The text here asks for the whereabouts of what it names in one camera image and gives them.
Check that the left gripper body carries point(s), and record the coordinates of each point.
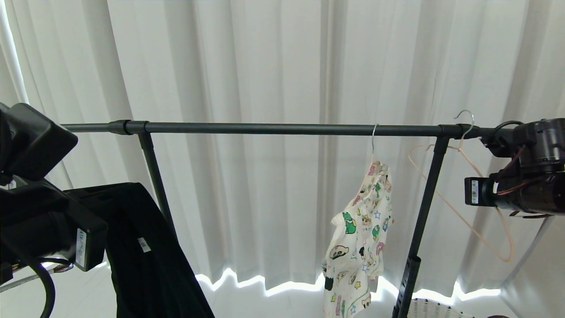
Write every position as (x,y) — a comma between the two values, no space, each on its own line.
(44,229)

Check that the white curtain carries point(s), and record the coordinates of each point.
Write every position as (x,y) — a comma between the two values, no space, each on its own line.
(265,57)

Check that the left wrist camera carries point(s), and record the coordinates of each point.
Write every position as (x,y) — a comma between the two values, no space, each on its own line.
(35,141)

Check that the pink clothes hanger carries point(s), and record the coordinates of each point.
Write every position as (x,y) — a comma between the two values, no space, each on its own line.
(373,141)
(461,143)

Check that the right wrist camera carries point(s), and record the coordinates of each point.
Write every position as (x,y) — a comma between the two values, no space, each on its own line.
(503,143)

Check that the black clothes rack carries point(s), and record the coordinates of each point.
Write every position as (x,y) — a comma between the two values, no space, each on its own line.
(265,129)

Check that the black garment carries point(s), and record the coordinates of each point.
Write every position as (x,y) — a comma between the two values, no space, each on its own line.
(150,265)

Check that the white laundry basket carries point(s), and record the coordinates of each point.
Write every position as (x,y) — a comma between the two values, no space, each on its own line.
(437,309)

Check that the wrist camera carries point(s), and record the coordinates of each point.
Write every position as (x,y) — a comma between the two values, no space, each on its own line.
(503,143)
(35,141)

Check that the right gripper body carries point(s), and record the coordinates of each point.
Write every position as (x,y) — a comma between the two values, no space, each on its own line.
(525,196)

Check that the cream printed garment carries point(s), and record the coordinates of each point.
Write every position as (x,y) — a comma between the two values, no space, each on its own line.
(357,247)

